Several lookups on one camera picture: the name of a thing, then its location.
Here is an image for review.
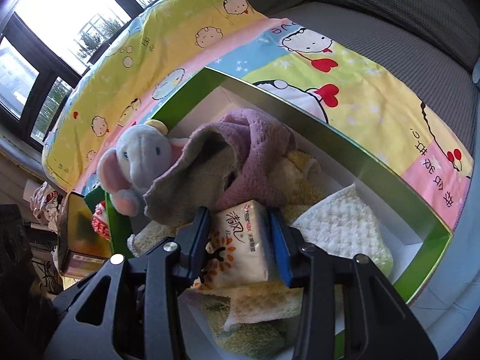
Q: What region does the grey elephant plush toy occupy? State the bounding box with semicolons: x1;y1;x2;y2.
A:
97;119;188;217

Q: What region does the cream fluffy towel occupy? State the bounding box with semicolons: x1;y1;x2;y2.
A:
127;150;323;329

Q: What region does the purple waffle cloth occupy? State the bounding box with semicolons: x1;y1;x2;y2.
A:
143;108;296;227

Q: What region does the pile of clothes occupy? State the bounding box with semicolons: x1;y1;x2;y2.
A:
30;182;63;233

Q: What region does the red knitted doll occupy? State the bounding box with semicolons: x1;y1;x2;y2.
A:
91;201;111;241

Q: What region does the green fluffy towel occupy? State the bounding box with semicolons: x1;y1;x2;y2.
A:
200;295;286;359

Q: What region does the white waffle cloth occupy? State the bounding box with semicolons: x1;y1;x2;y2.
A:
282;184;394;276

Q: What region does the black and gold box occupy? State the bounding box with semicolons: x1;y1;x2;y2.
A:
57;192;112;279

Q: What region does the green cardboard box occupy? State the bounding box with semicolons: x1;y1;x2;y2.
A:
83;66;454;360

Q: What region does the colourful cartoon blanket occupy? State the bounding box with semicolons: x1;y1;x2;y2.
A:
42;0;473;227

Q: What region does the tissue pack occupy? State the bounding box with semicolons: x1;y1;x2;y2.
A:
192;200;278;293

